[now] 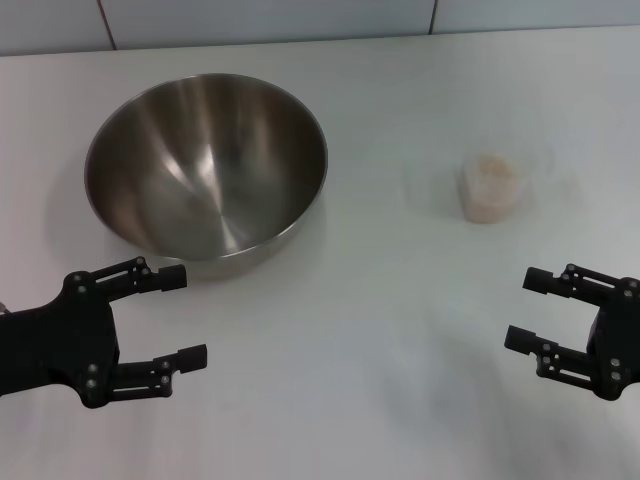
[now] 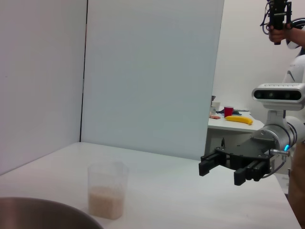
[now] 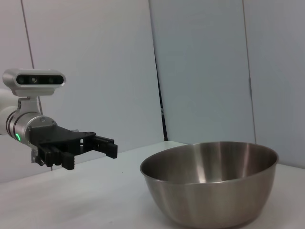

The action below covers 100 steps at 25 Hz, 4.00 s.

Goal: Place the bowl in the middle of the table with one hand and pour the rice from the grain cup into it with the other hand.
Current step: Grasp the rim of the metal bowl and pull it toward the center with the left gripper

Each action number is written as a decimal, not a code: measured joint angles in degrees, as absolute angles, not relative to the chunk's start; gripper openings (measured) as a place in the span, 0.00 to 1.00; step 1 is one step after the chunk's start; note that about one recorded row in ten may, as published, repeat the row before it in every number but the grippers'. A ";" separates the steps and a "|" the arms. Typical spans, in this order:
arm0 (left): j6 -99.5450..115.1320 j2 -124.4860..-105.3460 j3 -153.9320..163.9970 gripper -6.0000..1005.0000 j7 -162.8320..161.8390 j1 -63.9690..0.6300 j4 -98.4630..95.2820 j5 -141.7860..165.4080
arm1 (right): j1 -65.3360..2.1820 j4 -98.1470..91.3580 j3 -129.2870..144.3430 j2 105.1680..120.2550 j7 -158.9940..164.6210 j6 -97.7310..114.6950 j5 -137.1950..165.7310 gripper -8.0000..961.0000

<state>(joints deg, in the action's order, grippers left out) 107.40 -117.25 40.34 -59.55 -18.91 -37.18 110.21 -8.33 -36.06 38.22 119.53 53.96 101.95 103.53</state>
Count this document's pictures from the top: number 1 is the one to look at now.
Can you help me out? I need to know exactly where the clear plastic measuring cup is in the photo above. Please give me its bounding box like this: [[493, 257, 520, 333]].
[[449, 128, 559, 226]]

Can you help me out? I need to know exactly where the white uncooked rice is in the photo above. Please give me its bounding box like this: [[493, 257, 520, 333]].
[[457, 153, 520, 225]]

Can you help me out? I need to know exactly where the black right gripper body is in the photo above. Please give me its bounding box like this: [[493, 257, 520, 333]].
[[584, 277, 640, 402]]

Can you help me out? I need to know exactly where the large stainless steel bowl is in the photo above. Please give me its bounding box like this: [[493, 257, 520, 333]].
[[83, 72, 330, 281]]

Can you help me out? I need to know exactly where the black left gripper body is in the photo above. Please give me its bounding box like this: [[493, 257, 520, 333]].
[[0, 272, 121, 411]]

